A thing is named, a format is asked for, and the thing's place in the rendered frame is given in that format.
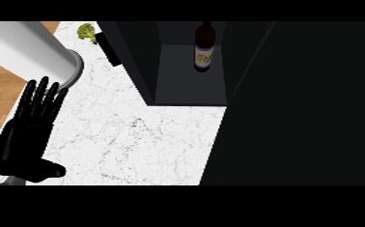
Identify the dark wine bottle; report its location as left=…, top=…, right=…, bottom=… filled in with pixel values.
left=192, top=20, right=219, bottom=73

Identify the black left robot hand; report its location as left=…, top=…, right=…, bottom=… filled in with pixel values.
left=0, top=75, right=71, bottom=184

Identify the black cabinet handle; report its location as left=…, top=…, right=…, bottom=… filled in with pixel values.
left=93, top=31, right=124, bottom=68

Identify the white cylindrical container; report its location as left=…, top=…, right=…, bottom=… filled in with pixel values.
left=0, top=20, right=87, bottom=91

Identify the green broccoli floret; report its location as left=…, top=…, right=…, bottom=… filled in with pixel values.
left=76, top=22, right=99, bottom=45

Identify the dark grey cabinet door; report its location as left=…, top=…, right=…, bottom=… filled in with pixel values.
left=198, top=20, right=365, bottom=186

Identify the dark grey cabinet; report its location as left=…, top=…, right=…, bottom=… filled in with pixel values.
left=96, top=20, right=277, bottom=107

